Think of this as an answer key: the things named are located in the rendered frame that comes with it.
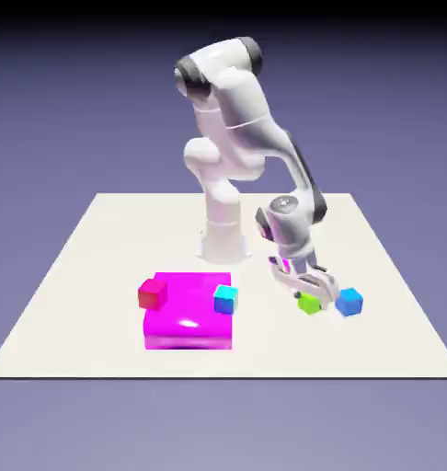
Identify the small cyan cube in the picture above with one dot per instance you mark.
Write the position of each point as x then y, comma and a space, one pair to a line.
225, 299

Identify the small blue cube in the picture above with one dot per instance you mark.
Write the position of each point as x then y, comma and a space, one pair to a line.
349, 301

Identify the large magenta box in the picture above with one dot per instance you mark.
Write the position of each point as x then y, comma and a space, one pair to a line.
188, 312

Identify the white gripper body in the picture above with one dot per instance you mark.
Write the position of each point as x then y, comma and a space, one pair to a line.
305, 282

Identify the small green cube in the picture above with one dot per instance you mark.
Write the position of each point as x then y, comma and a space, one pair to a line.
309, 304

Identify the small red cube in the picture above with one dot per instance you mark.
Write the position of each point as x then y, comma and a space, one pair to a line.
152, 294

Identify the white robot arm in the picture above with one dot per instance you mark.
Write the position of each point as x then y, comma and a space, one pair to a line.
242, 121

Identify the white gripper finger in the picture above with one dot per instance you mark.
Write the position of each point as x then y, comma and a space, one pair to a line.
328, 298
298, 293

